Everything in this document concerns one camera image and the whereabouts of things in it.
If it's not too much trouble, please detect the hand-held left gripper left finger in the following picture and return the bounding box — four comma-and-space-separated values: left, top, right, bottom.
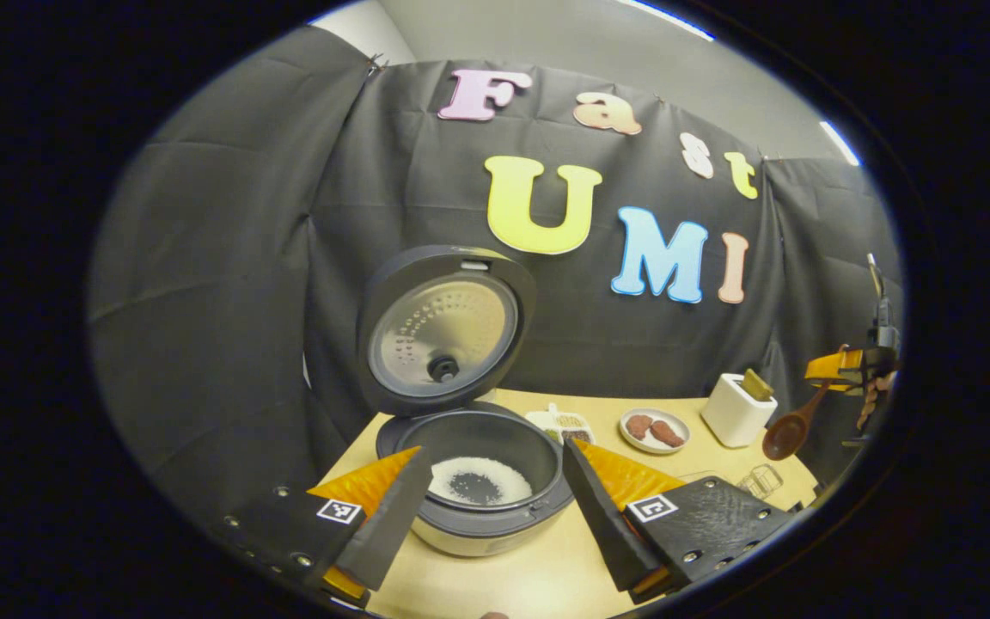
203, 445, 434, 608

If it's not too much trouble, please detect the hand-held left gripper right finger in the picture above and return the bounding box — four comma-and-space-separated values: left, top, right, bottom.
562, 438, 805, 604

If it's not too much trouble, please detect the brown wooden spoon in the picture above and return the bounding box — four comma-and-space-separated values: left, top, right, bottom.
761, 383, 835, 462

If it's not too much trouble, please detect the white rice pile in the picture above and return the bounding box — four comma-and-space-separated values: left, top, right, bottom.
429, 457, 534, 506

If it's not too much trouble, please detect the white chopstick holder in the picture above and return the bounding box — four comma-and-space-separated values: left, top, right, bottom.
701, 372, 779, 449

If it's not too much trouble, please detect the dark grey rice cooker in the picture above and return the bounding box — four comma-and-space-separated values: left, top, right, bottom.
356, 245, 578, 558

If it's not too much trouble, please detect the white round plate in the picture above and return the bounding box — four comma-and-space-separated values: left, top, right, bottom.
619, 408, 692, 455

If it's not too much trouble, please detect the white divided dish of beans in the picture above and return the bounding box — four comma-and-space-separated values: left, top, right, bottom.
525, 404, 596, 446

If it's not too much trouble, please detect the ceiling light panel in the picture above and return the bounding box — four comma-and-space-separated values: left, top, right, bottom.
820, 120, 861, 167

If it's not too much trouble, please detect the black backdrop cloth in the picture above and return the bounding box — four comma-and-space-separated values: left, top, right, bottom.
87, 26, 904, 525

